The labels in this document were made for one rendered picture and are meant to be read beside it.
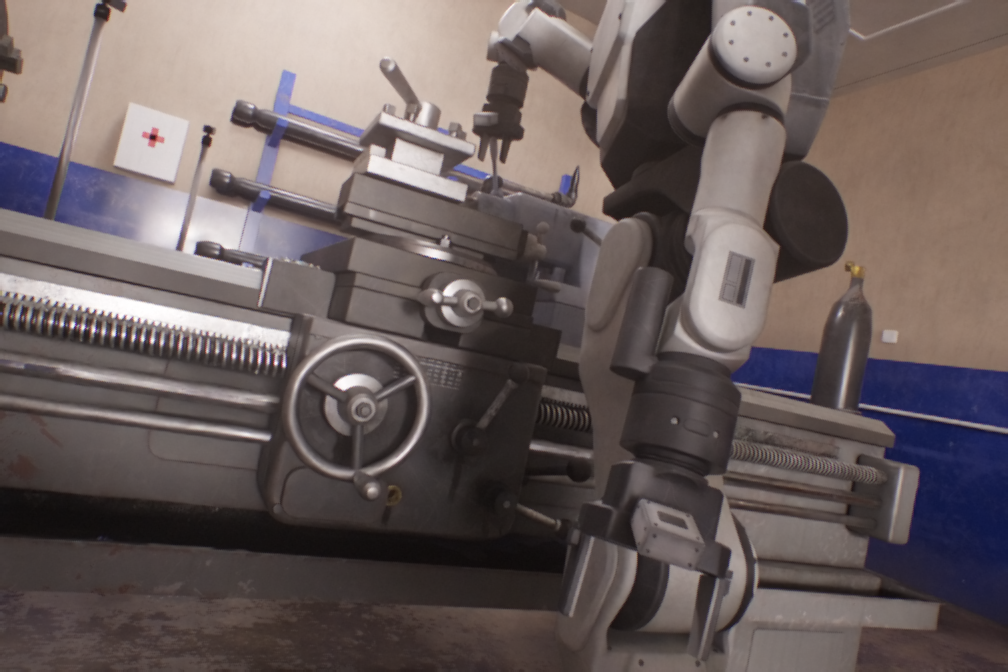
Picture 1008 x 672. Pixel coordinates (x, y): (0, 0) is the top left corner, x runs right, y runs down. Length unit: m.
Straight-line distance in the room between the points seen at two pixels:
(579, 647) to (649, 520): 0.29
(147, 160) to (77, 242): 3.18
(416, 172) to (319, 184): 3.40
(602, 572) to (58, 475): 0.81
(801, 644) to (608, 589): 1.17
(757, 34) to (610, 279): 0.31
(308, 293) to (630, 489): 0.72
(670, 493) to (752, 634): 1.21
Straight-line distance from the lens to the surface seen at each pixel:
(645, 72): 0.89
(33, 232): 1.16
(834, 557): 1.96
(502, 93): 1.57
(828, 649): 1.95
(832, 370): 3.67
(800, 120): 0.93
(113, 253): 1.15
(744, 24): 0.70
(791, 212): 0.72
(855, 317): 3.71
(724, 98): 0.70
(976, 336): 4.90
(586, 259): 1.51
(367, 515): 1.05
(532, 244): 1.22
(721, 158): 0.66
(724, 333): 0.56
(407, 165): 1.10
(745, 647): 1.75
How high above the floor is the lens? 0.80
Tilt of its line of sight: 4 degrees up
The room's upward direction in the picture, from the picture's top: 12 degrees clockwise
